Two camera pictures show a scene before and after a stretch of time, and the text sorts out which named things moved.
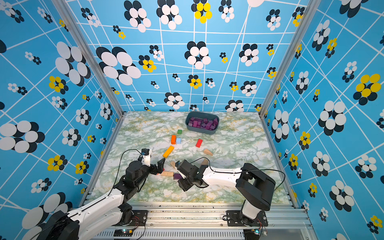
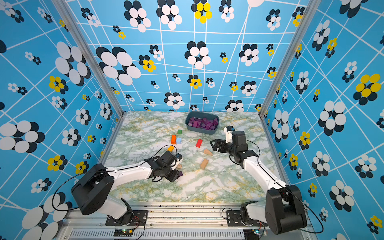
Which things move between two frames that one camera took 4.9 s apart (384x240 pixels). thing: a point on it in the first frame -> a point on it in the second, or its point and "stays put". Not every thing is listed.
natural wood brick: [205, 162] stays put
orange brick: [173, 139] stays put
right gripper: [182, 185] -> [222, 142]
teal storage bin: [202, 122] stays put
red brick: [199, 143] stays put
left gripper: [160, 165] -> [175, 177]
